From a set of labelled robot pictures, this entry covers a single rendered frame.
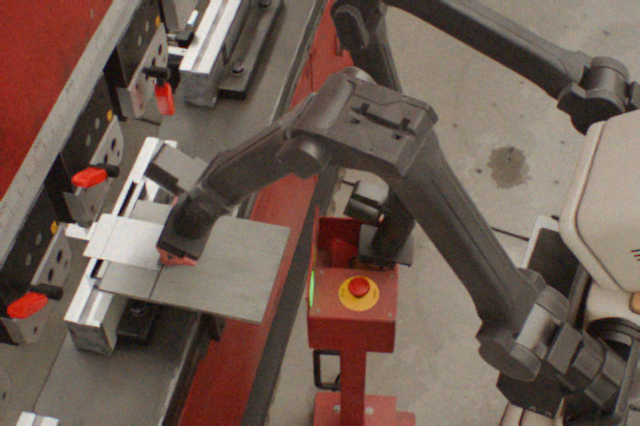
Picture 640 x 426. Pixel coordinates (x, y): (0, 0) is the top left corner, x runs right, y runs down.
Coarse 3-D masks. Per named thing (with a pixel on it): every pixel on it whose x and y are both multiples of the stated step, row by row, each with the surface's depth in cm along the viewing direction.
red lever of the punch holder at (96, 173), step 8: (88, 168) 126; (96, 168) 127; (104, 168) 130; (112, 168) 130; (80, 176) 123; (88, 176) 123; (96, 176) 125; (104, 176) 128; (112, 176) 130; (80, 184) 123; (88, 184) 123; (96, 184) 126
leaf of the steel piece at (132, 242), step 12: (120, 228) 157; (132, 228) 157; (144, 228) 157; (156, 228) 157; (108, 240) 155; (120, 240) 155; (132, 240) 155; (144, 240) 155; (156, 240) 155; (108, 252) 154; (120, 252) 154; (132, 252) 154; (144, 252) 154; (156, 252) 154; (132, 264) 152; (144, 264) 152; (156, 264) 152
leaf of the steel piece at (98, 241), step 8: (104, 216) 158; (112, 216) 158; (104, 224) 157; (112, 224) 157; (96, 232) 156; (104, 232) 156; (96, 240) 155; (104, 240) 155; (88, 248) 154; (96, 248) 154; (88, 256) 154; (96, 256) 153
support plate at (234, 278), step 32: (160, 224) 157; (224, 224) 157; (256, 224) 157; (224, 256) 153; (256, 256) 153; (128, 288) 150; (160, 288) 150; (192, 288) 150; (224, 288) 150; (256, 288) 150; (256, 320) 146
